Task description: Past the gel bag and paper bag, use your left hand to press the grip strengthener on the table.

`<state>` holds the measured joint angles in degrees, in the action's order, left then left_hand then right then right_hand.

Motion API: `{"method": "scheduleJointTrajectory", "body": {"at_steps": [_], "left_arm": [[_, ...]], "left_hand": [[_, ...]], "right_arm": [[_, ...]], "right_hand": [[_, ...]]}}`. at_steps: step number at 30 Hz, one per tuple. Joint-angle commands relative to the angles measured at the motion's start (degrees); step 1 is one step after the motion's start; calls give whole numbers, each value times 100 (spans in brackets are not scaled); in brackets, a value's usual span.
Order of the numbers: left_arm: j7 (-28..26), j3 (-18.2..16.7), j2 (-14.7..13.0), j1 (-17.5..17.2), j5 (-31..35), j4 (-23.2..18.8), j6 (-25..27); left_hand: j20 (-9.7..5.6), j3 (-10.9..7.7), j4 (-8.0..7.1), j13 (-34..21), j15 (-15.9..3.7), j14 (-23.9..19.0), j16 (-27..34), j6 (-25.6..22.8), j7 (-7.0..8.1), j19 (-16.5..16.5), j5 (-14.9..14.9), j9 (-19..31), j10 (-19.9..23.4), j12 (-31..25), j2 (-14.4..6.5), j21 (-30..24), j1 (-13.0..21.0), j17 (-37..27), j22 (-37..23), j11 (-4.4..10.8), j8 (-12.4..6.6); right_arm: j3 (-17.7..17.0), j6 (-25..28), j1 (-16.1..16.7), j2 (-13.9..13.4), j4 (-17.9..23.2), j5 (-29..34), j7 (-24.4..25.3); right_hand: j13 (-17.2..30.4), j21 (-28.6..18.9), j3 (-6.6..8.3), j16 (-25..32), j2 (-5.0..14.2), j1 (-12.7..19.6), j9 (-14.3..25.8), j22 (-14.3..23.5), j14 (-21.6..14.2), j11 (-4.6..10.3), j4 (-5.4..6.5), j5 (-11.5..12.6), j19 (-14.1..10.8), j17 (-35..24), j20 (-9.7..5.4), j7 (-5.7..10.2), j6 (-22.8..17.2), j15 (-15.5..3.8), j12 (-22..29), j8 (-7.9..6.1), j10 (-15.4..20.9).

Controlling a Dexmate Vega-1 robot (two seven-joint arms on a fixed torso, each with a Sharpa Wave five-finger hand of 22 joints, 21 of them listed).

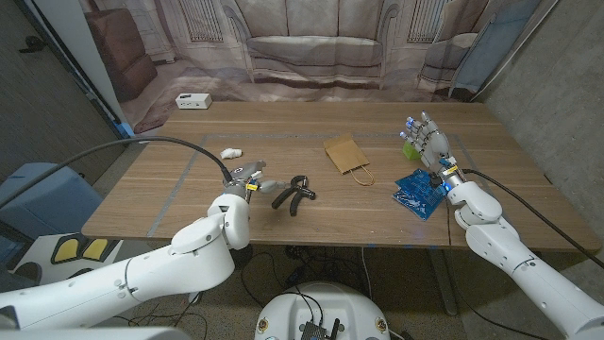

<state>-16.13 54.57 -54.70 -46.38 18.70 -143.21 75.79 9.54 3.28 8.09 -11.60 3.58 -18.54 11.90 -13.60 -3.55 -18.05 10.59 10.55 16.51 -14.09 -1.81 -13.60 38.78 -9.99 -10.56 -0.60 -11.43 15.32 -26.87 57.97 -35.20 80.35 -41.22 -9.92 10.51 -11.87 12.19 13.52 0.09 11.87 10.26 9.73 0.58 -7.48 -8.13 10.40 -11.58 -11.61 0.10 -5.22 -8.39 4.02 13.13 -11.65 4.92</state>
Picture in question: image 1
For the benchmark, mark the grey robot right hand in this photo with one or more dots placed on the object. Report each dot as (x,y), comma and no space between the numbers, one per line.
(434,144)

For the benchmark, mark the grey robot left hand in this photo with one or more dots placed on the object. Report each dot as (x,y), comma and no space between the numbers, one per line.
(247,172)

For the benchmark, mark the black grip strengthener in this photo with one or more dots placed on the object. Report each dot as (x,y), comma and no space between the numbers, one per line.
(297,198)

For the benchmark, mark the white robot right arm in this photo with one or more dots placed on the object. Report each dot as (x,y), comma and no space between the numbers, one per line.
(519,264)

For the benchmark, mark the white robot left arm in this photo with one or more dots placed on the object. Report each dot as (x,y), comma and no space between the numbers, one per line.
(141,278)

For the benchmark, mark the brown paper bag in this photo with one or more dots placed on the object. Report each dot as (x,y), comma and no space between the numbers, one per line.
(346,153)

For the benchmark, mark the white crumpled tissue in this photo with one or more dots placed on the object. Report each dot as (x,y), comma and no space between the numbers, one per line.
(231,153)

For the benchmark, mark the green plastic cube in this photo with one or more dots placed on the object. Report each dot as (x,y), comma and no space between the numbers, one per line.
(409,151)

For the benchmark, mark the small white box device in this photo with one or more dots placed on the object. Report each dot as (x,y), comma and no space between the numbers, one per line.
(193,100)

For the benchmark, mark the grey table leg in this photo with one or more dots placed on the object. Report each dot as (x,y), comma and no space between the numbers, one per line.
(443,283)

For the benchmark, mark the printed sofa room backdrop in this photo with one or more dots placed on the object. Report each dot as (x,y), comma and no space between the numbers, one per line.
(311,47)

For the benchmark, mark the white robot torso dome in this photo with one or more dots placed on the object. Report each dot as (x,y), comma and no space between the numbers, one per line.
(325,307)

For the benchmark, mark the white board with yellow pads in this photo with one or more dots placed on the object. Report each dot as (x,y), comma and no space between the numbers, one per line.
(66,250)

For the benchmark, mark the blue-grey plastic bin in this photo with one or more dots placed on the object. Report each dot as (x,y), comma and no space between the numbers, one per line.
(42,208)

